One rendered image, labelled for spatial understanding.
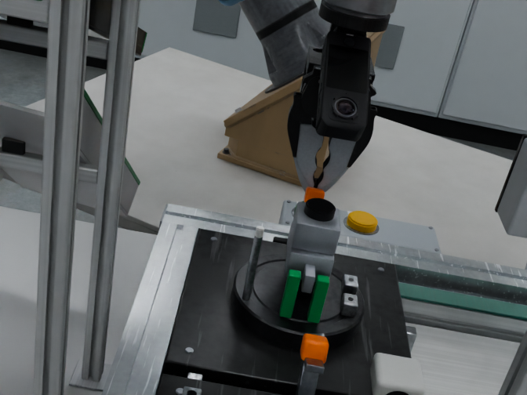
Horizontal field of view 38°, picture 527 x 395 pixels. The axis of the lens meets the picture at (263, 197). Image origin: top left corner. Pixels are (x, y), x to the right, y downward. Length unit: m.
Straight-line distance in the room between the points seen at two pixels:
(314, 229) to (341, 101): 0.12
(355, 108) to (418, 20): 3.11
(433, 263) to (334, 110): 0.33
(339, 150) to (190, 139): 0.60
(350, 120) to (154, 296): 0.28
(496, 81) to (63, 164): 3.56
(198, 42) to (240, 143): 2.60
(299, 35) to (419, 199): 0.35
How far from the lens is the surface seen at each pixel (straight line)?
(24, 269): 1.00
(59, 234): 0.53
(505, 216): 0.63
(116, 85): 0.67
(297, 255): 0.73
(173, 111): 1.48
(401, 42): 3.85
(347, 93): 0.73
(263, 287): 0.79
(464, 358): 0.91
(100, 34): 0.66
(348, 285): 0.80
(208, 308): 0.78
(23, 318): 0.92
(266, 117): 1.27
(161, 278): 0.84
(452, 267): 0.98
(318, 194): 0.81
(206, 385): 0.70
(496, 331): 0.97
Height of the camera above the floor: 1.44
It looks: 28 degrees down
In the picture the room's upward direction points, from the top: 12 degrees clockwise
